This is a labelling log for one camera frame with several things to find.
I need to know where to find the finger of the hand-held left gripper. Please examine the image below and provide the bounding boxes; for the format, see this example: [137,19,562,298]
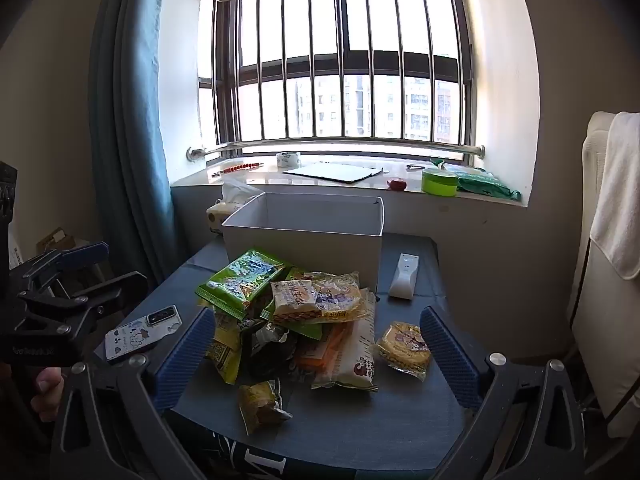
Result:
[15,271,149,341]
[7,241,110,301]

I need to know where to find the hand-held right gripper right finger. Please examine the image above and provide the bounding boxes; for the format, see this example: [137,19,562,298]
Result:
[419,306,588,480]

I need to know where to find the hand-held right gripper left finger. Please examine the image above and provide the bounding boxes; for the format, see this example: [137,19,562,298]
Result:
[50,306,216,480]

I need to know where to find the yellow-green snack packet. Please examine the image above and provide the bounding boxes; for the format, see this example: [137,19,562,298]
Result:
[206,310,243,386]

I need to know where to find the round cookie packet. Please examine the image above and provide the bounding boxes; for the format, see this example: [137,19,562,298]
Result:
[372,321,433,381]

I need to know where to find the dark silver snack packet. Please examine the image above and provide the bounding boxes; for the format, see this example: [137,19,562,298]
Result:
[242,320,301,381]

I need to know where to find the small olive yellow snack packet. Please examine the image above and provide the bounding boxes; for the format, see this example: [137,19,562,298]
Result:
[237,379,293,436]

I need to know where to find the green cartoon snack packet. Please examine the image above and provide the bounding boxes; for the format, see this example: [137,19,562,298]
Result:
[195,249,291,321]

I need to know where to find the beige biscuit packet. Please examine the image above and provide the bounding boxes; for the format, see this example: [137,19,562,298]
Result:
[270,280,321,321]

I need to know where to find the yellow cartoon snack packet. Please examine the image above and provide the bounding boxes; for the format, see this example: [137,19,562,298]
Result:
[300,271,362,325]

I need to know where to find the white box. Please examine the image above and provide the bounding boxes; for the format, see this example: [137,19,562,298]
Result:
[221,191,385,293]

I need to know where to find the person's left hand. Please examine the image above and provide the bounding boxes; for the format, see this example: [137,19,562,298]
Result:
[30,367,65,423]

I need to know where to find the smartphone with cartoon case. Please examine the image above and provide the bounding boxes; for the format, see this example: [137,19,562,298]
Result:
[105,305,181,363]

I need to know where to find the white long snack packet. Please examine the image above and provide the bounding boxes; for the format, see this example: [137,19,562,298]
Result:
[311,287,379,393]

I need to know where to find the white remote control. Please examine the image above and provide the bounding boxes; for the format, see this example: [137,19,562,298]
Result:
[389,252,420,300]

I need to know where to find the plain green snack packet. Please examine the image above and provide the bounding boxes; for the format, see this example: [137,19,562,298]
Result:
[260,266,326,341]

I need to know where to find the teal curtain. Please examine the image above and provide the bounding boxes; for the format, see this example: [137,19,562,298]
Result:
[89,0,173,286]

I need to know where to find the orange snack packet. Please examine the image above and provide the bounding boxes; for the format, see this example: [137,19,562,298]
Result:
[295,322,348,373]

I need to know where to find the tissue pack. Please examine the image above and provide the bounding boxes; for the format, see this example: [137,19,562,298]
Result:
[206,180,266,233]

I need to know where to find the green round container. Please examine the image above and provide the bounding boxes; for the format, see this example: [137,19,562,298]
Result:
[421,167,460,196]

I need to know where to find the green plastic bag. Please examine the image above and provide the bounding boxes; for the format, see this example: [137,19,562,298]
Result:
[432,159,522,202]

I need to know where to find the white flat board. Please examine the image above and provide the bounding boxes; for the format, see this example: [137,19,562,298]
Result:
[282,161,383,184]

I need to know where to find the white towel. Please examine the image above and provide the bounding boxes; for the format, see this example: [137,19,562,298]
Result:
[590,111,640,281]

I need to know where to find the metal window guard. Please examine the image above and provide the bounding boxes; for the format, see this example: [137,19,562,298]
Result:
[184,0,486,161]

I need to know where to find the red bead string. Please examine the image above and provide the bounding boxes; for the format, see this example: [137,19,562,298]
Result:
[211,161,264,177]

